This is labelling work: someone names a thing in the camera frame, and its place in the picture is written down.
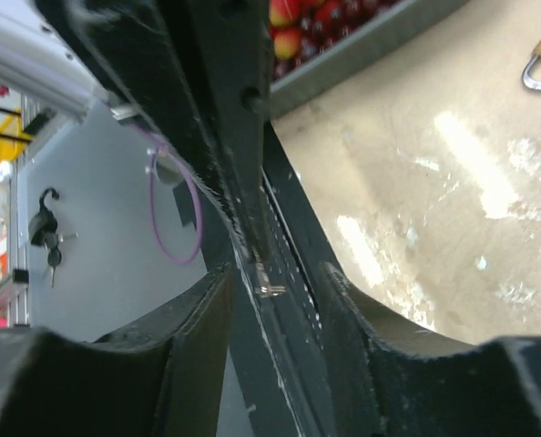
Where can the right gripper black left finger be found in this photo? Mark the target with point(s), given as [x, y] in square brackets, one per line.
[159, 375]

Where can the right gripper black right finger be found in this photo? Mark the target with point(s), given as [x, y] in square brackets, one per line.
[390, 377]

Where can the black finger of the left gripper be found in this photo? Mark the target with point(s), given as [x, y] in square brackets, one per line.
[223, 47]
[126, 45]

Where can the small silver key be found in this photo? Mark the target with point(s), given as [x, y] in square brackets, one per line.
[265, 288]

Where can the orange black padlock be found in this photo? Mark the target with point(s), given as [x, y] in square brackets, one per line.
[44, 221]

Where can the black headed key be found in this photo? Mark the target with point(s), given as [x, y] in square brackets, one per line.
[53, 242]

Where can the small peach fruits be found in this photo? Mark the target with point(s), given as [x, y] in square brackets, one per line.
[285, 19]

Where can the purple grapes bunch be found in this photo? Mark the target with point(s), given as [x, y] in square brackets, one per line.
[333, 22]

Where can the grey fruit tray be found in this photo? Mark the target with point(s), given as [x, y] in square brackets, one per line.
[376, 39]

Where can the aluminium rail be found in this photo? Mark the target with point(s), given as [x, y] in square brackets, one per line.
[97, 167]

